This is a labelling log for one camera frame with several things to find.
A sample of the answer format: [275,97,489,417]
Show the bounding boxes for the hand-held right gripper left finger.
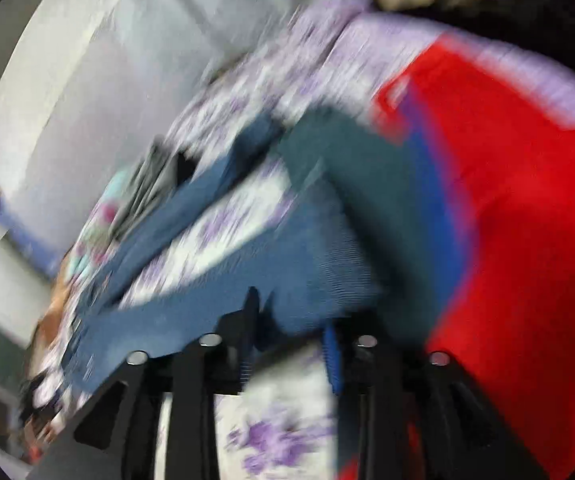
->
[27,287,268,480]

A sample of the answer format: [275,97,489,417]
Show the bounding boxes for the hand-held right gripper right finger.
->
[323,324,548,480]

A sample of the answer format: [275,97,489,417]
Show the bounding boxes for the blue denim jeans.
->
[62,110,385,396]

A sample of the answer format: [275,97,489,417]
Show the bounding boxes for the teal pants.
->
[274,107,418,261]

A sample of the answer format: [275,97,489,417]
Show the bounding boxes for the red pants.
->
[337,32,575,480]

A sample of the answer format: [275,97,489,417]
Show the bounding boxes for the purple floral bed sheet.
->
[22,0,575,480]

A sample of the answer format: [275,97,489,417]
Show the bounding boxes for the colourful floral blanket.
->
[62,167,135,281]

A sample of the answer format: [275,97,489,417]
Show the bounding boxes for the orange cloth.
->
[32,280,75,353]

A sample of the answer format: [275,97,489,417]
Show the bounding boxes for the blue patterned cloth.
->
[0,195,63,281]

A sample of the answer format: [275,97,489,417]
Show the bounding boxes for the white embroidered cover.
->
[0,0,353,211]

